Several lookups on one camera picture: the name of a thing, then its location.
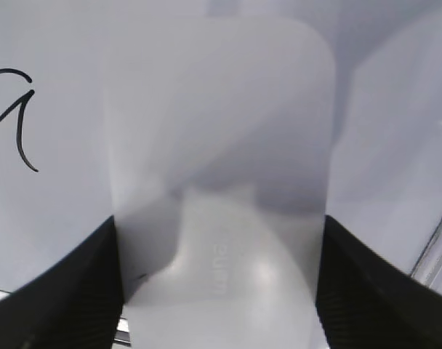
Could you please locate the white board with aluminium frame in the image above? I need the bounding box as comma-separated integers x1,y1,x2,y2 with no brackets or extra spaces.
0,0,442,346

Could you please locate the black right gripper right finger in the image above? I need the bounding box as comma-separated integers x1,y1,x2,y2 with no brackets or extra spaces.
316,216,442,348

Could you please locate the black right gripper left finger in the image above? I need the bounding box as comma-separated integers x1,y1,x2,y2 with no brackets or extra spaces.
0,217,124,348

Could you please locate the white board eraser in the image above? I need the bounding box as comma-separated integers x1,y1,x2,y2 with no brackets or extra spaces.
105,15,335,348

